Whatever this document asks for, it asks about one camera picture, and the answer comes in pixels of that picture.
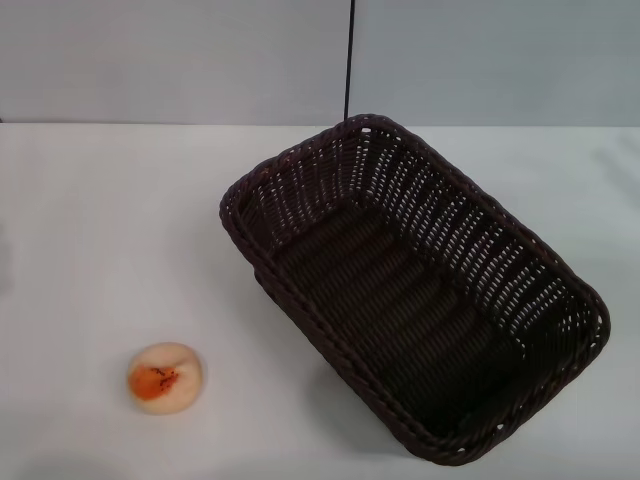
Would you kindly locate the black vertical wall strip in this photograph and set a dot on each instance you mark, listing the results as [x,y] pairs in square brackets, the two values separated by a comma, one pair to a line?
[349,55]

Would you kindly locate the round cream bun orange mark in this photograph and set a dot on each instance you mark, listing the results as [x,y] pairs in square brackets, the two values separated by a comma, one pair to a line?
[167,380]

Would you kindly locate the dark brown woven basket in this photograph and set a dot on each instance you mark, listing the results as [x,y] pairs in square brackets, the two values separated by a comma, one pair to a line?
[400,300]

